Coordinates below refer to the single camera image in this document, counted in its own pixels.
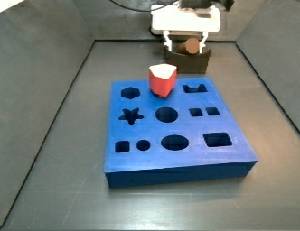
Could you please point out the brown cylinder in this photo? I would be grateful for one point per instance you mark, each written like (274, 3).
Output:
(189, 47)

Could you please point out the red pentagon prism block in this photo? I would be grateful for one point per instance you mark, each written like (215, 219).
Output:
(163, 76)

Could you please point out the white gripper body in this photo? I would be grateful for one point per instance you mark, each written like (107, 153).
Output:
(176, 19)

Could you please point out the blue shape sorter board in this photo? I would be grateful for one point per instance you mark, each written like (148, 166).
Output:
(173, 139)

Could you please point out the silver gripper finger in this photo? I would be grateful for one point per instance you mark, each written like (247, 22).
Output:
(168, 40)
(203, 42)

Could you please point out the dark curved cradle block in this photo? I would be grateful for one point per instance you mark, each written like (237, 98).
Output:
(189, 64)

